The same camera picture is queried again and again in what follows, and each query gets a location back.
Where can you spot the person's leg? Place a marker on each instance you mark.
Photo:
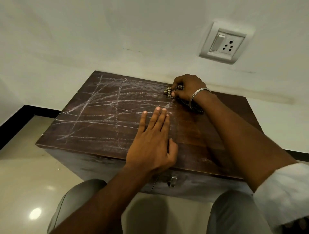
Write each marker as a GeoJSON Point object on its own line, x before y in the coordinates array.
{"type": "Point", "coordinates": [236, 214]}
{"type": "Point", "coordinates": [72, 202]}

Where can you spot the silver bangle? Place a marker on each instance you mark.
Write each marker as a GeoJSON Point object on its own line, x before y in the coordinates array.
{"type": "Point", "coordinates": [199, 91]}

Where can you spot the black skirting board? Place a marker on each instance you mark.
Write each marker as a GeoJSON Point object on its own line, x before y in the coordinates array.
{"type": "Point", "coordinates": [21, 120]}

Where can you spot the dark wooden cabinet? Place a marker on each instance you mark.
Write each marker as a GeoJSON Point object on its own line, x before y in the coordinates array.
{"type": "Point", "coordinates": [96, 120]}

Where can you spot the person's left forearm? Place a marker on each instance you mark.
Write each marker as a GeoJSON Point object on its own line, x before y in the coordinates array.
{"type": "Point", "coordinates": [101, 205]}

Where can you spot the person's right hand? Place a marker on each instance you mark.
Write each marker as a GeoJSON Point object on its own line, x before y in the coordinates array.
{"type": "Point", "coordinates": [190, 88]}

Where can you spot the person's right leg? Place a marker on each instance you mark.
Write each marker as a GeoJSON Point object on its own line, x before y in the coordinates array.
{"type": "Point", "coordinates": [236, 214]}

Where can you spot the person's left hand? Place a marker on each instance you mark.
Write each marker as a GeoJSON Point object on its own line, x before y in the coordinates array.
{"type": "Point", "coordinates": [152, 147]}

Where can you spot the person's right forearm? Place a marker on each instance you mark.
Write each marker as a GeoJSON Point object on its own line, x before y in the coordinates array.
{"type": "Point", "coordinates": [246, 142]}

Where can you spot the white shirt sleeve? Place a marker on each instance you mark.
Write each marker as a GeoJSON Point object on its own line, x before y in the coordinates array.
{"type": "Point", "coordinates": [282, 192]}

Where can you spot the person's left leg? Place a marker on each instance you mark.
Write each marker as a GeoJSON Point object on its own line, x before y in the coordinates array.
{"type": "Point", "coordinates": [72, 202]}

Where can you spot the small white wall socket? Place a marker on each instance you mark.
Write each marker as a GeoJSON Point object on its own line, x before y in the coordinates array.
{"type": "Point", "coordinates": [223, 43]}

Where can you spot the checkered cloth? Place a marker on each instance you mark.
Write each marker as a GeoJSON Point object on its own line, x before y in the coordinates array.
{"type": "Point", "coordinates": [170, 91]}

